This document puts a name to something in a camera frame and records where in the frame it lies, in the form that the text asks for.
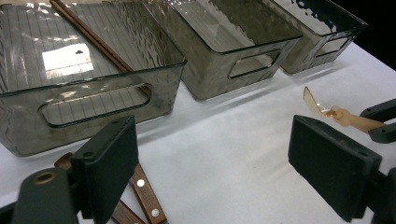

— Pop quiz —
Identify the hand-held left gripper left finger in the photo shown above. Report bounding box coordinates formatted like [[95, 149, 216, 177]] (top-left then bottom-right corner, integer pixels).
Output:
[[70, 115, 140, 224]]

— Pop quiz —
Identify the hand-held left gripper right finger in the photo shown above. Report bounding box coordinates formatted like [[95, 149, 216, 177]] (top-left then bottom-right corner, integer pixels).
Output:
[[288, 114, 383, 223]]

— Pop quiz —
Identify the amber plastic spoon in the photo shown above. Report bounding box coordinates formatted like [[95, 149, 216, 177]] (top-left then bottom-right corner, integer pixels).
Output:
[[302, 86, 387, 134]]

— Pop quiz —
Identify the wooden handled fork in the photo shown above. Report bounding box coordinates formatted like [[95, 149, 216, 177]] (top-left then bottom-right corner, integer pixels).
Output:
[[129, 162, 169, 224]]

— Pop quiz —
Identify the grey transparent plastic bin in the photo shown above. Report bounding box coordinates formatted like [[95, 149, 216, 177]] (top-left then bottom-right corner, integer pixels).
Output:
[[141, 0, 304, 101], [267, 0, 368, 75], [0, 0, 188, 158]]

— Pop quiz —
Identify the brown wooden chopstick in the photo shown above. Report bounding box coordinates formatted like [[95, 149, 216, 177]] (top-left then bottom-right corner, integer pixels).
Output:
[[54, 0, 135, 73], [49, 0, 150, 96]]

